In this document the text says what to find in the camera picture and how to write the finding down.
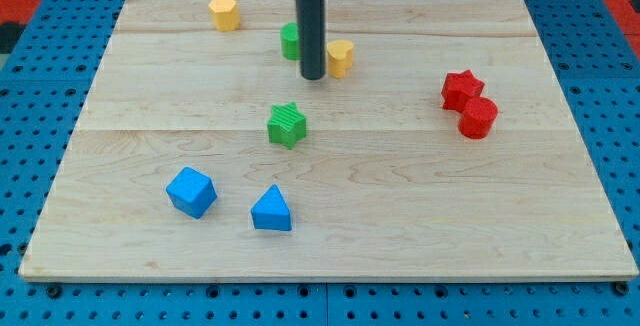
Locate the wooden board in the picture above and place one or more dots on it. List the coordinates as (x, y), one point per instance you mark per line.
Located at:
(383, 188)

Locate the red cylinder block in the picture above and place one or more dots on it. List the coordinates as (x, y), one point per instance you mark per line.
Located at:
(477, 118)

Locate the red star block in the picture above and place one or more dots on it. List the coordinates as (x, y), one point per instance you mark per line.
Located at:
(459, 88)

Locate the yellow hexagon block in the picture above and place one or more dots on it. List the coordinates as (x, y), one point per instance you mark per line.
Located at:
(225, 15)

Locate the blue cube block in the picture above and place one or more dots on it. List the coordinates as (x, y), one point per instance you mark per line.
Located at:
(191, 192)

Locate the yellow heart block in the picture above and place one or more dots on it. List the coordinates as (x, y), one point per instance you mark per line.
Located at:
(340, 57)

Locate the green star block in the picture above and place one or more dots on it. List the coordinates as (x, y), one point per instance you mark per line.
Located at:
(287, 125)

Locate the green cylinder block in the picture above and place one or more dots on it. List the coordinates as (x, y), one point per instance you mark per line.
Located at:
(289, 41)

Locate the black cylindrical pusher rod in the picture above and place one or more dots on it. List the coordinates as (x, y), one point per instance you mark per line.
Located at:
(310, 17)

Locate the blue triangle block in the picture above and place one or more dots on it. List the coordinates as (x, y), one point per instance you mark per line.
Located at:
(271, 212)

